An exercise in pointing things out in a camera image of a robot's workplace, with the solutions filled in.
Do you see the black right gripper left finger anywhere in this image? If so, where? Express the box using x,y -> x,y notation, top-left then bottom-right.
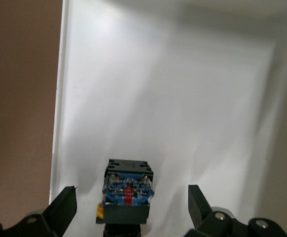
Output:
0,185 -> 78,237

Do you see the red cap push button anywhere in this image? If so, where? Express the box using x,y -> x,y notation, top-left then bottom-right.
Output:
95,158 -> 155,237

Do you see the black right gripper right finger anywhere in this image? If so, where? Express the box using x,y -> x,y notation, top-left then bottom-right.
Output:
185,184 -> 287,237

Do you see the white plastic tray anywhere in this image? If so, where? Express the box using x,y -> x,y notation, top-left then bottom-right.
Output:
50,0 -> 287,237

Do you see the brown table cover mat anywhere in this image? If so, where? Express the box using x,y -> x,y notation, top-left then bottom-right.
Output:
0,0 -> 63,227

